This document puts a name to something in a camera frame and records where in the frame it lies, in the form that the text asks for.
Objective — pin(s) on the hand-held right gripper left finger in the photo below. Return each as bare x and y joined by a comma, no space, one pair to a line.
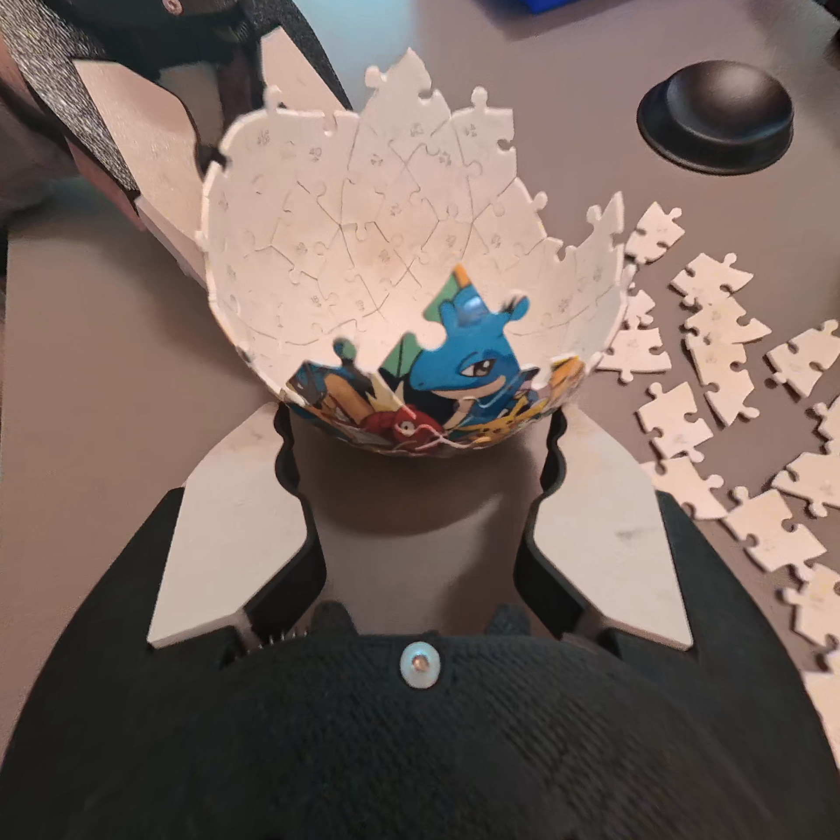
229,538

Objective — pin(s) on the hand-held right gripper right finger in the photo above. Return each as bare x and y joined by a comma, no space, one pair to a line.
610,538

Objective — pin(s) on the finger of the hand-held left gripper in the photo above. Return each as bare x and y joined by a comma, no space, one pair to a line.
289,75
131,131

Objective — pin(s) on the printed puzzle ball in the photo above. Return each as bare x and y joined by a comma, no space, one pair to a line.
394,216

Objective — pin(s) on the pile of white puzzle pieces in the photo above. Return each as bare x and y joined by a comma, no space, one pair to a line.
722,374

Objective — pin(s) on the grey cloth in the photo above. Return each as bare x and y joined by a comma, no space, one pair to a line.
26,177

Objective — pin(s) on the blue plastic bin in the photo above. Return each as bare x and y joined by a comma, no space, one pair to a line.
554,5

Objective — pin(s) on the black round stand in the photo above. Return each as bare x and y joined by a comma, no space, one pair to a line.
715,111

